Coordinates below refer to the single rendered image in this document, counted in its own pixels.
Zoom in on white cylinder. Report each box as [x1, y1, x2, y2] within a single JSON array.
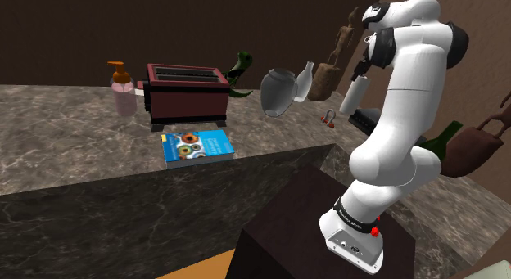
[[338, 74, 372, 116]]

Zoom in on brown figure statue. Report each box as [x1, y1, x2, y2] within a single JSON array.
[[306, 6, 364, 102]]

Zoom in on black flat box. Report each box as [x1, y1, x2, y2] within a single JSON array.
[[347, 107, 385, 137]]

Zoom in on white bottle vase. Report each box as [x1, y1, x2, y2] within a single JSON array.
[[292, 61, 316, 103]]

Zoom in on red and silver shackle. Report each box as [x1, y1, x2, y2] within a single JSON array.
[[319, 109, 337, 128]]

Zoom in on grey glass jar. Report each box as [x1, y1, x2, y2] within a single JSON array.
[[260, 67, 300, 119]]

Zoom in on green bottle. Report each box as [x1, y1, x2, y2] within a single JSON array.
[[418, 120, 464, 162]]

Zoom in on green dinosaur figure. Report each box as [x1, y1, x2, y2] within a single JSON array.
[[222, 50, 255, 99]]

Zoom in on dark red toaster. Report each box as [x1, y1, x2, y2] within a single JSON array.
[[137, 63, 232, 133]]

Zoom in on dark robot stand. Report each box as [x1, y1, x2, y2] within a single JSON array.
[[225, 164, 417, 279]]

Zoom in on blue book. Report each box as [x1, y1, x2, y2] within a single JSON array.
[[160, 129, 236, 170]]

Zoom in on pink soap dispenser orange pump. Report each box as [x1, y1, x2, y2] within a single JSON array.
[[106, 61, 139, 118]]

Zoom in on brown jug with handle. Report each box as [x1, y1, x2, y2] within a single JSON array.
[[439, 90, 511, 179]]

